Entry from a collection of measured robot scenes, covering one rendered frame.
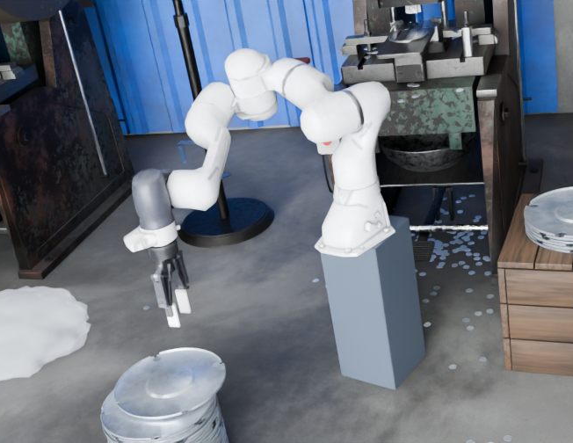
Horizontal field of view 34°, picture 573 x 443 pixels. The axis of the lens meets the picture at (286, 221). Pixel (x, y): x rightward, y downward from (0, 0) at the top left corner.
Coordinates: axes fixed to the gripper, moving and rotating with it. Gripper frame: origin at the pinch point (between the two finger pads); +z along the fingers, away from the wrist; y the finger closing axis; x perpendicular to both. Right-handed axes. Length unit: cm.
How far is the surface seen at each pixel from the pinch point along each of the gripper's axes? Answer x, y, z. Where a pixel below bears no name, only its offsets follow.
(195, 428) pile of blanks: -13.3, -26.0, 16.5
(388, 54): -42, 78, -42
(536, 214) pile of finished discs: -86, 50, -3
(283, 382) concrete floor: -15.9, 20.5, 37.1
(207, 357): -6.1, -1.1, 13.8
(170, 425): -7.9, -27.7, 14.9
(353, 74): -26, 91, -32
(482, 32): -65, 106, -38
